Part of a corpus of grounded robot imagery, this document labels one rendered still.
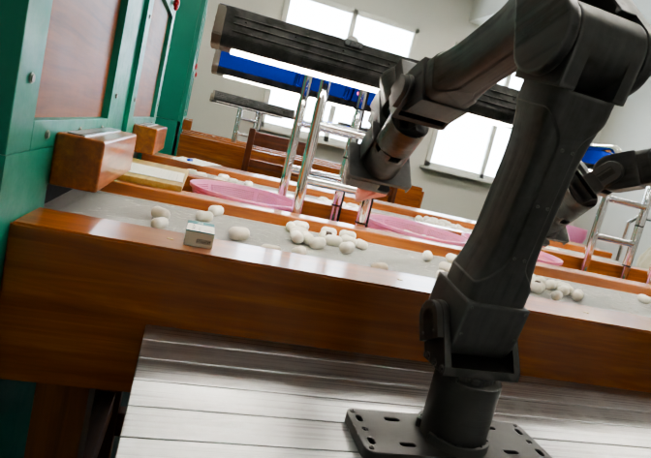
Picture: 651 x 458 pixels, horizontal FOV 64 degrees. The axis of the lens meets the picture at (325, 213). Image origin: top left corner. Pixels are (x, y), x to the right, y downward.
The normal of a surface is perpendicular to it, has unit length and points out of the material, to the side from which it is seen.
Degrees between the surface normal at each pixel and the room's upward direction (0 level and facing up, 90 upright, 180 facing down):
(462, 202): 90
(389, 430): 0
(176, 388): 0
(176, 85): 90
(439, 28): 90
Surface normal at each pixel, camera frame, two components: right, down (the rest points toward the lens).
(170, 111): 0.24, 0.18
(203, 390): 0.23, -0.96
